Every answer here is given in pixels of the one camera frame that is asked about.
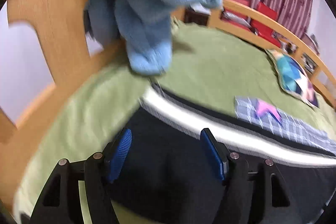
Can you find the red chair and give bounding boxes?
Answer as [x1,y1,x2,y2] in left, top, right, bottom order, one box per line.
[250,1,281,47]
[221,0,251,31]

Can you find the light blue plush toy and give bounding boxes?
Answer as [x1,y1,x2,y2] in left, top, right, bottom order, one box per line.
[84,0,222,76]

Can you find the black pants with white stripe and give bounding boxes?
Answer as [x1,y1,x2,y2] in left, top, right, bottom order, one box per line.
[109,84,335,223]

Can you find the right red chair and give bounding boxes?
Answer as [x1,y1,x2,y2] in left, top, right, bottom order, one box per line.
[250,1,281,47]

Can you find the left red chair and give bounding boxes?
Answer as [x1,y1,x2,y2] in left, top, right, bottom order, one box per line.
[221,0,251,31]

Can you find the green fleece bed blanket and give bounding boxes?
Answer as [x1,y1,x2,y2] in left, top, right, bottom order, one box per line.
[13,23,335,220]

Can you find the colourful geometric pillow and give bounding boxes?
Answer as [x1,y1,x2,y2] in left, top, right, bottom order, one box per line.
[266,50,319,108]

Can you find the grey checkered quilt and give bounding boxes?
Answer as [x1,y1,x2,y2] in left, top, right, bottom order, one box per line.
[235,96,335,155]

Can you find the wooden bed frame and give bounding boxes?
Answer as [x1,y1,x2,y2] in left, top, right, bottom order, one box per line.
[0,0,336,212]

